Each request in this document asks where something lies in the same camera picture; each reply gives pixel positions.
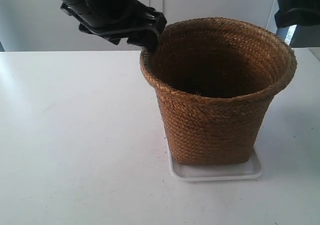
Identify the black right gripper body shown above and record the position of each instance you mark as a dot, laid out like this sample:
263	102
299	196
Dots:
297	12

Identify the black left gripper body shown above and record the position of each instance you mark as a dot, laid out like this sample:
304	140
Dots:
113	19

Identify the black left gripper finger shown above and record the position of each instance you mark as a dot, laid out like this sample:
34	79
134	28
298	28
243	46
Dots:
145	40

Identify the woven brown basket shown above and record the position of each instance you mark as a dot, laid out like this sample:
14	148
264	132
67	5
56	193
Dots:
214	79

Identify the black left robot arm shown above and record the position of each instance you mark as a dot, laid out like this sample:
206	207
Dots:
113	20

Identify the white plastic tray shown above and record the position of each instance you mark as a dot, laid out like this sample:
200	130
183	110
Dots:
250	170

